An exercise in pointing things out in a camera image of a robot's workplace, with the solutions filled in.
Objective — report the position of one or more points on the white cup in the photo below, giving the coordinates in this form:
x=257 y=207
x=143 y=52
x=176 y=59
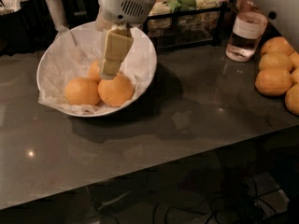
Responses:
x=56 y=9

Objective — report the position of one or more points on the white bowl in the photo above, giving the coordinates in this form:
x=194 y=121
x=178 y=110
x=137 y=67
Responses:
x=140 y=53

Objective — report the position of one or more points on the back orange with stem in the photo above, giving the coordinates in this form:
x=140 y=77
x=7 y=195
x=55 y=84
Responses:
x=94 y=71

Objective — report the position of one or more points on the large glass jar behind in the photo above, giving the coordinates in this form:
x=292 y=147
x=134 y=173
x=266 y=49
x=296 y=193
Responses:
x=246 y=6

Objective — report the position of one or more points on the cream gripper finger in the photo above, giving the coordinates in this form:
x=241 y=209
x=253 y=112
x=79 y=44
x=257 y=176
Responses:
x=101 y=24
x=117 y=45

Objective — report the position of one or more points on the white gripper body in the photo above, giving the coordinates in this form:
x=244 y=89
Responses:
x=124 y=7

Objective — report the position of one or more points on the packets in rack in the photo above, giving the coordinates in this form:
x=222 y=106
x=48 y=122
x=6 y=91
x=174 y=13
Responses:
x=187 y=3

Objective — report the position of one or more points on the white paper liner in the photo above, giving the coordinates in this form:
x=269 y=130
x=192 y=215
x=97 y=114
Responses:
x=68 y=56

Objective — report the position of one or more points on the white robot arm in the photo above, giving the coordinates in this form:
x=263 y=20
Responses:
x=115 y=20

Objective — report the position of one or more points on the black wire rack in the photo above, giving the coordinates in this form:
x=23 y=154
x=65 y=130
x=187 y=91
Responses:
x=185 y=29

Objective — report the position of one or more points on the far right edge orange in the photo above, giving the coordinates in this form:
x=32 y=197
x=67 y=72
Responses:
x=295 y=71

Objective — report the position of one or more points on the black container white packets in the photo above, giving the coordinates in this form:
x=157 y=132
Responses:
x=16 y=26

